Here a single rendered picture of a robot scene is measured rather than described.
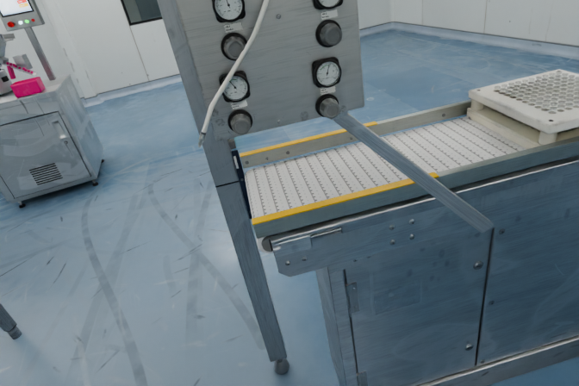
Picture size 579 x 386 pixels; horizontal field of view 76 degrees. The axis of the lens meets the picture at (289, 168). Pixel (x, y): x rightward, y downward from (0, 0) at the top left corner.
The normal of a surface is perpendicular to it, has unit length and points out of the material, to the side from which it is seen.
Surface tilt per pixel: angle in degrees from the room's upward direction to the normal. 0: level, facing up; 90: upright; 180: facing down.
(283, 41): 90
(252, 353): 0
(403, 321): 90
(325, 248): 90
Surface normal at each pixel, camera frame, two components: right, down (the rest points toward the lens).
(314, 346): -0.17, -0.86
